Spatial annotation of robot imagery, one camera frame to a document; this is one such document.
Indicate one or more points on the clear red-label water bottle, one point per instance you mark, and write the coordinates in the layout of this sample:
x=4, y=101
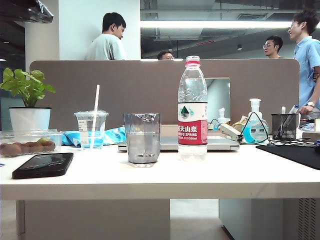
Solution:
x=192, y=135

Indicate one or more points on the clear faceted glass mug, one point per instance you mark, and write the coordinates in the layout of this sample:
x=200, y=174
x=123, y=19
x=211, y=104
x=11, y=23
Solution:
x=141, y=140

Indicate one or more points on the blue hand sanitizer pump bottle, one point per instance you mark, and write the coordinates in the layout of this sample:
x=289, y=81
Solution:
x=255, y=132

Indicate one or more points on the silver Dell laptop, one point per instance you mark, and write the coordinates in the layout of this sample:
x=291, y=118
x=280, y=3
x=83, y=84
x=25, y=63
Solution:
x=170, y=145

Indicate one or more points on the brown desk partition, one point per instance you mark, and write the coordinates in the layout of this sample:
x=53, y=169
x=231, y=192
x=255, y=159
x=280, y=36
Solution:
x=137, y=90

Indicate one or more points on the rectangular desk mirror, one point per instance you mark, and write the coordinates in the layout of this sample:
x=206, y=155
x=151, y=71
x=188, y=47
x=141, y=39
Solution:
x=217, y=95

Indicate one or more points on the seated man with glasses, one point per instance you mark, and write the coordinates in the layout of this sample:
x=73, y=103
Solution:
x=165, y=55

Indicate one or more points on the white drinking straw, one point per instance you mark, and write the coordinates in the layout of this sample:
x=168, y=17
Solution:
x=96, y=100

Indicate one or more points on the beige rectangular desk device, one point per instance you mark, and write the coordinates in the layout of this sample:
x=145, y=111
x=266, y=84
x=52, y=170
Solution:
x=231, y=132

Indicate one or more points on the clear plastic takeaway cup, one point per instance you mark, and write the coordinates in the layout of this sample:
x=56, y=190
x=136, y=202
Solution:
x=85, y=130

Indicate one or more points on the gold foil package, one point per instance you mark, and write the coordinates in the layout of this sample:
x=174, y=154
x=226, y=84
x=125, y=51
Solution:
x=240, y=122

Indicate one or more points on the blue plastic snack bag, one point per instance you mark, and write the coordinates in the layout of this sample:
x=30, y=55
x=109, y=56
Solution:
x=72, y=137

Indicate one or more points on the man in grey T-shirt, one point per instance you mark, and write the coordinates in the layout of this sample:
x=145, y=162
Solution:
x=107, y=47

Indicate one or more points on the round ceiling lamp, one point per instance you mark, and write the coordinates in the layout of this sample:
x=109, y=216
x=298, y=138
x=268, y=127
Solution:
x=239, y=46

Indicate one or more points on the white ceiling light strip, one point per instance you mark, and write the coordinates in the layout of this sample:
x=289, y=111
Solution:
x=212, y=24

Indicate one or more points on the brown kiwi fruit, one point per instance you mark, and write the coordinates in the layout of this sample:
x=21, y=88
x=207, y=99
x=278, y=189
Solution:
x=10, y=150
x=29, y=147
x=46, y=147

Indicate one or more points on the beige desk support panel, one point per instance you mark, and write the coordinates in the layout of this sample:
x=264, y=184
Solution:
x=95, y=217

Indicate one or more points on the green fruit piece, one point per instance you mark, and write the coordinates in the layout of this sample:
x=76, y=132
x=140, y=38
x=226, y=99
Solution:
x=43, y=140

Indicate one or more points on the black mesh pen holder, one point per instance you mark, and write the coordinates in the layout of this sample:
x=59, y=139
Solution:
x=285, y=127

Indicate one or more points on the black smartphone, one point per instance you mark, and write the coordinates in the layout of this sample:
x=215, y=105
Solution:
x=42, y=165

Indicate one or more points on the white plant pot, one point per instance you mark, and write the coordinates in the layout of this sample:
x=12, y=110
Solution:
x=30, y=118

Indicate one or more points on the white blue marker pen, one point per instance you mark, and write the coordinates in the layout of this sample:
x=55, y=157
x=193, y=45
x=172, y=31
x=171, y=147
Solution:
x=294, y=109

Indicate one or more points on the dark-haired man with round glasses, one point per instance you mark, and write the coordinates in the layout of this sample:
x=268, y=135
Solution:
x=273, y=47

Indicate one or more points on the clear plastic food container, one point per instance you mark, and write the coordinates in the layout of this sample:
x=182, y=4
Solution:
x=25, y=136

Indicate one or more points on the green leafy plant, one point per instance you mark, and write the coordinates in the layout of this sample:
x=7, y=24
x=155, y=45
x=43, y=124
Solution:
x=27, y=87

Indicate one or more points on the black mouse pad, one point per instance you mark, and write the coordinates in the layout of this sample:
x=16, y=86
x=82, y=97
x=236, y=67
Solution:
x=295, y=155

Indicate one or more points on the white under-desk cabinet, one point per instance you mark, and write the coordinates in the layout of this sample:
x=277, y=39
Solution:
x=270, y=220

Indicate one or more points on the brown rectangular case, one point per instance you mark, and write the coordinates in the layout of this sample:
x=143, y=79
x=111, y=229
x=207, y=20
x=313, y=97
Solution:
x=311, y=137

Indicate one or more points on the man in blue shirt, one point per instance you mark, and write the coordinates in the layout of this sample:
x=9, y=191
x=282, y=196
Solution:
x=308, y=65

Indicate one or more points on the black plastic wrapped fixture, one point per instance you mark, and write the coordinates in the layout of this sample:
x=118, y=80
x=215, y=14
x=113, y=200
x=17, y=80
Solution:
x=25, y=10

